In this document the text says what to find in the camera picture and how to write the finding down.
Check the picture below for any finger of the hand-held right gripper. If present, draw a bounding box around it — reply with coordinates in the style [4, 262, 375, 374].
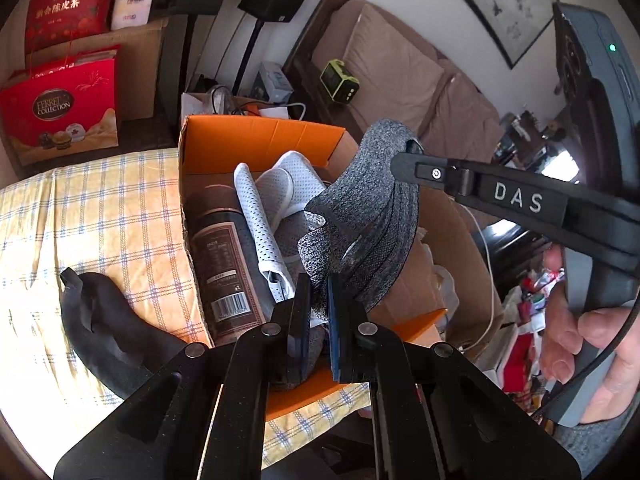
[391, 151, 476, 201]

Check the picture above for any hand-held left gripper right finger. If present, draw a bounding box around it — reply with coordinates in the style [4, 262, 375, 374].
[326, 275, 583, 480]

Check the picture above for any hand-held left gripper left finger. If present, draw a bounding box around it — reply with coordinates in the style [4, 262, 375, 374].
[52, 274, 313, 480]

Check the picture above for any grey knit sock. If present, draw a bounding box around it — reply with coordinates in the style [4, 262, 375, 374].
[257, 210, 331, 391]
[297, 119, 427, 331]

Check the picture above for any white mesh cloth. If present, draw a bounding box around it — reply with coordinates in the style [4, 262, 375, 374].
[234, 151, 329, 303]

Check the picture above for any orange cardboard box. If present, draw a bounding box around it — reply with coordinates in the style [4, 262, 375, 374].
[177, 114, 496, 423]

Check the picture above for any person's right forearm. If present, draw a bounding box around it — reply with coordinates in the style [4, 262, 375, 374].
[552, 400, 640, 480]

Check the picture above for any person's right hand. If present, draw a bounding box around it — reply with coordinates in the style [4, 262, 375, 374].
[539, 247, 640, 423]

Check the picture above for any beige sofa cushion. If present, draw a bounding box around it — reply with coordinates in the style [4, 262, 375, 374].
[345, 4, 446, 126]
[420, 60, 506, 161]

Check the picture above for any green black portable device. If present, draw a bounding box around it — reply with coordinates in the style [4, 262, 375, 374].
[320, 59, 361, 106]

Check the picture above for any wooden sofa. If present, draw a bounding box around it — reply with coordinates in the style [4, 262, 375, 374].
[282, 0, 506, 161]

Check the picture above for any black cloth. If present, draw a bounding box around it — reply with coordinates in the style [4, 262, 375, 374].
[59, 267, 188, 401]

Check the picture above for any yellow checked blanket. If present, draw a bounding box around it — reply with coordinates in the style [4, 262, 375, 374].
[0, 147, 371, 466]

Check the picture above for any white paper bag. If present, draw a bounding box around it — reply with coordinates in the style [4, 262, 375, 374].
[181, 87, 307, 122]

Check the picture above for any brown cardboard box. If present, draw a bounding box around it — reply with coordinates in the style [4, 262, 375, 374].
[25, 15, 171, 121]

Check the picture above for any red gift bag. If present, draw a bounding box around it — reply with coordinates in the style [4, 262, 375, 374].
[0, 45, 121, 166]

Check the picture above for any red gift box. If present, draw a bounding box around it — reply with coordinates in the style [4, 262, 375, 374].
[25, 0, 126, 53]

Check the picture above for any framed wall painting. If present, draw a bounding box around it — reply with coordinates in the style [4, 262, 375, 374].
[430, 0, 561, 68]

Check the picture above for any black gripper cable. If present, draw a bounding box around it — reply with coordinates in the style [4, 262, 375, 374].
[532, 300, 640, 423]

